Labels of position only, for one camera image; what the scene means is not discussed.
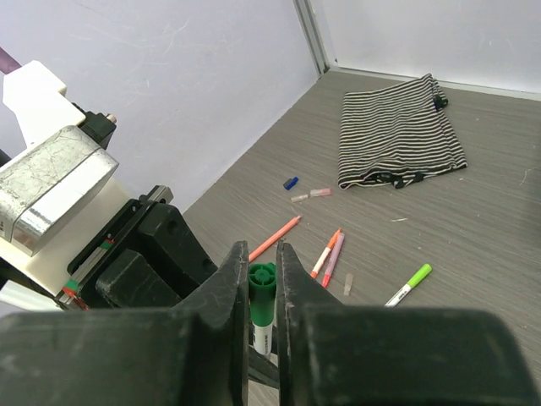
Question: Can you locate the purple highlighter pen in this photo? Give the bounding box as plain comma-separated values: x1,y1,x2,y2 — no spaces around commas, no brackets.
322,233,345,288

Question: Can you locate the orange highlighter pen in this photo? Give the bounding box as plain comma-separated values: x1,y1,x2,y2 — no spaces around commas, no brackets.
310,228,342,278

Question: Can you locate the white marker green end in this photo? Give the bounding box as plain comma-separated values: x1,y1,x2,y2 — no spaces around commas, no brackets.
253,324,273,357

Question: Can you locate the lime green pen cap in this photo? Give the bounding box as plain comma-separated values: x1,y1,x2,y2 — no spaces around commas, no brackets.
407,264,432,288

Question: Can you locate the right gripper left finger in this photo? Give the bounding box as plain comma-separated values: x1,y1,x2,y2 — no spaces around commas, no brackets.
1,241,249,405

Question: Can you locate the black white striped cloth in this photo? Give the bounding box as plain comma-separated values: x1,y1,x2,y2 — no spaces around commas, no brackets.
337,74,467,189

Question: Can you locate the white pen lime end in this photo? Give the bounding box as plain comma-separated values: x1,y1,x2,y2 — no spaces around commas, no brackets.
384,283,412,307

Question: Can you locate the salmon orange pen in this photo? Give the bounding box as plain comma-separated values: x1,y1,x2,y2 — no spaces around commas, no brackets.
249,216,302,262

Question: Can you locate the clear pink pen cap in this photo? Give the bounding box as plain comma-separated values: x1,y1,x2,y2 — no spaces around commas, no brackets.
309,188,332,198

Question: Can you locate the dark green pen cap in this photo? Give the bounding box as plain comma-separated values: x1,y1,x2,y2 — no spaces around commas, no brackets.
249,262,277,327

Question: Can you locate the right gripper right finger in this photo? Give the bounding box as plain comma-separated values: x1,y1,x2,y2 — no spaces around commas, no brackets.
276,243,537,405

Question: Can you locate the small clear pen cap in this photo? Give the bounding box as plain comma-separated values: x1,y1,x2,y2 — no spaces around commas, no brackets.
291,194,309,203

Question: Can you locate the clear orange pen cap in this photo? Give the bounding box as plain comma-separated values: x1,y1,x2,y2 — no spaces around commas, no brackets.
343,273,354,296

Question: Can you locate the blue pen cap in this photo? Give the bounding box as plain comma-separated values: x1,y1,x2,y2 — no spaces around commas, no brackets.
283,177,298,190

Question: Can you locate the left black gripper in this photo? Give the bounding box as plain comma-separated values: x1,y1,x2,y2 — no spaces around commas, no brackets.
63,185,217,310

